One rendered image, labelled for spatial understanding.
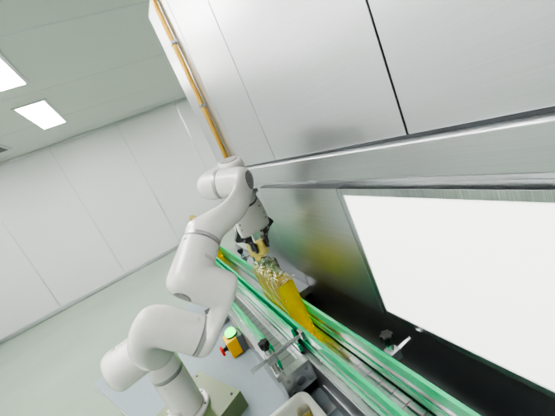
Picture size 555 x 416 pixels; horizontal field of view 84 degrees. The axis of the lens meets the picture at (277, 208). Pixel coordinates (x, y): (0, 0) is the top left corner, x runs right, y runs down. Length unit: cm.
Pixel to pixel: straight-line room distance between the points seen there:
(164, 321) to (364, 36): 62
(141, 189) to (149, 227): 77
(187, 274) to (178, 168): 614
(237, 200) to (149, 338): 33
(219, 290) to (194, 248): 10
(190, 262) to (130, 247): 615
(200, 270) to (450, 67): 53
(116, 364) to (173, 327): 22
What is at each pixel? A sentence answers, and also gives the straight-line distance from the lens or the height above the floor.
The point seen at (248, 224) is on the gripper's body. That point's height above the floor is 127.
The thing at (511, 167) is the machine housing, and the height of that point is 135.
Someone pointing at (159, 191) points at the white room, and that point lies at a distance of 670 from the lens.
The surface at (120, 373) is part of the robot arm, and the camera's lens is 87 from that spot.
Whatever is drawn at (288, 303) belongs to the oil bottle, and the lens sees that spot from 97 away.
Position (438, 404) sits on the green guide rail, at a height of 92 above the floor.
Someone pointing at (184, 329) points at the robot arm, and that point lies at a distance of 70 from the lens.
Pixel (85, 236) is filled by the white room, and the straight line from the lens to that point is 679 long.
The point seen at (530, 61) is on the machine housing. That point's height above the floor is 145.
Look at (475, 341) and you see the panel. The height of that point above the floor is 103.
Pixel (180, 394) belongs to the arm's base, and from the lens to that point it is 107.
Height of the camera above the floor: 150
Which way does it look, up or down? 14 degrees down
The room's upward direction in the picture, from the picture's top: 24 degrees counter-clockwise
